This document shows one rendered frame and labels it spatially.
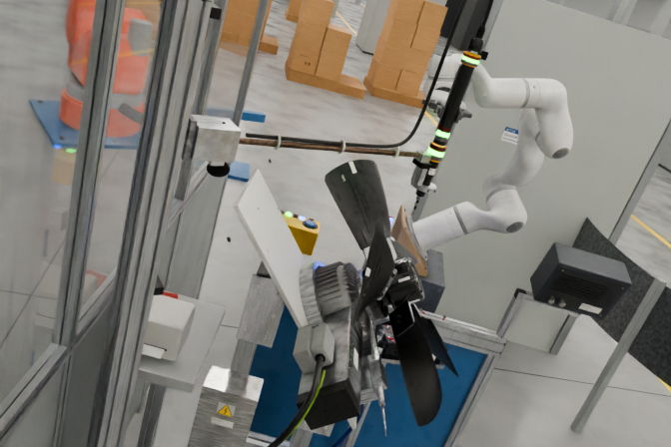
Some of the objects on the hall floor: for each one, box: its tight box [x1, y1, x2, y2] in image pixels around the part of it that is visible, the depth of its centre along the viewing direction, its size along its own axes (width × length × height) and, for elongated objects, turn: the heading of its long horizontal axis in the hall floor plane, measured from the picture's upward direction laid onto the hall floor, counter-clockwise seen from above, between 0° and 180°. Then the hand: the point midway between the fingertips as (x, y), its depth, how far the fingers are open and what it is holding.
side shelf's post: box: [137, 382, 167, 447], centre depth 184 cm, size 4×4×83 cm
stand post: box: [230, 260, 272, 374], centre depth 177 cm, size 4×9×115 cm, turn 143°
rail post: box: [442, 354, 498, 447], centre depth 234 cm, size 4×4×78 cm
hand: (449, 113), depth 151 cm, fingers closed on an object, 4 cm apart
